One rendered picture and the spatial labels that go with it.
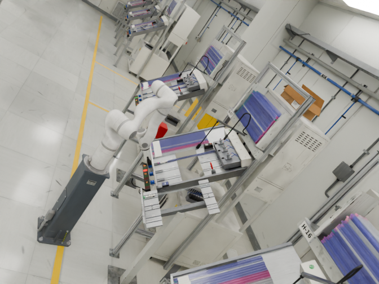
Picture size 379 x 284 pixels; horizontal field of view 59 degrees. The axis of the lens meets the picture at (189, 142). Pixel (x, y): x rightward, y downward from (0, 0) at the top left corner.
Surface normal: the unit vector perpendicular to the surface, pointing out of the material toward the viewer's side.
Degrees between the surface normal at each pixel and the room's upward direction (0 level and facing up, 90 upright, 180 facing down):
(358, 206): 90
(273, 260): 44
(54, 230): 90
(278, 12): 90
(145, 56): 90
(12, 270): 0
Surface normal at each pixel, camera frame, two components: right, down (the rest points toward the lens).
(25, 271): 0.56, -0.75
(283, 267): -0.16, -0.82
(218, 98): 0.18, 0.52
